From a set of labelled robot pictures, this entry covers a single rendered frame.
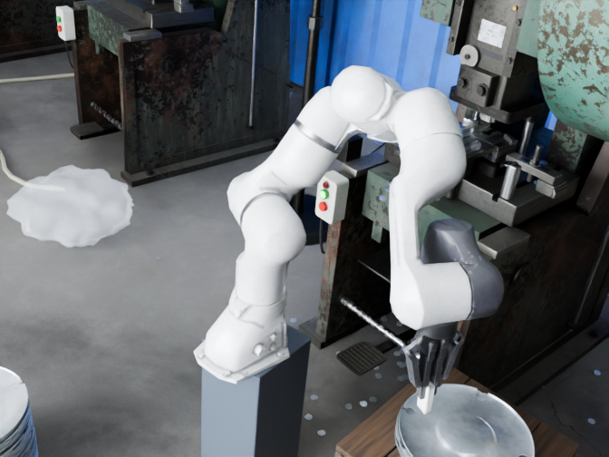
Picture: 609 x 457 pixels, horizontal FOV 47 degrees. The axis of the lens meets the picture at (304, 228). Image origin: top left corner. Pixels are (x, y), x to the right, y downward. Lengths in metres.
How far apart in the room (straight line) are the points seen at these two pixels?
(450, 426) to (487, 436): 0.08
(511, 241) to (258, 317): 0.66
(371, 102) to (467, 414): 0.76
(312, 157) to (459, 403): 0.67
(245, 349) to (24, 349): 1.00
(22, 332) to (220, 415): 0.89
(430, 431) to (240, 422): 0.44
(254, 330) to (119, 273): 1.16
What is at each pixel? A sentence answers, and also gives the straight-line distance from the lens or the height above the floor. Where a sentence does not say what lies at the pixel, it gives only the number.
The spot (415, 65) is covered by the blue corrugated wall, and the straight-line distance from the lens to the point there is 3.62.
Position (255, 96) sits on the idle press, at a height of 0.27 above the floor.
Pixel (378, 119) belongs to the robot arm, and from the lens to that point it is 1.25.
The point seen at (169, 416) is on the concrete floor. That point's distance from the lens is 2.09.
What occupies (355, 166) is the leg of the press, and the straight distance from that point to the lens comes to 2.00.
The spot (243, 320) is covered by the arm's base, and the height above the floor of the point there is 0.55.
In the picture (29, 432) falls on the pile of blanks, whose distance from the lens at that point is 1.87.
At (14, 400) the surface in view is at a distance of 1.85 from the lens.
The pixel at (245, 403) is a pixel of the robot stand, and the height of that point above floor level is 0.34.
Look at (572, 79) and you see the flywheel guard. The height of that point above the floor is 1.12.
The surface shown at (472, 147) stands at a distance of 1.88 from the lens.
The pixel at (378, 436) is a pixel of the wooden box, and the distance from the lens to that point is 1.61.
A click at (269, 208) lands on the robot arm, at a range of 1.37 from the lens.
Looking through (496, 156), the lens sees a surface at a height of 0.75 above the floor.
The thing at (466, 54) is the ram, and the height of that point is 1.00.
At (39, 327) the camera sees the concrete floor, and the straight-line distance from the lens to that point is 2.43.
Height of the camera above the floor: 1.54
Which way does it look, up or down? 32 degrees down
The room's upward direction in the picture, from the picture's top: 6 degrees clockwise
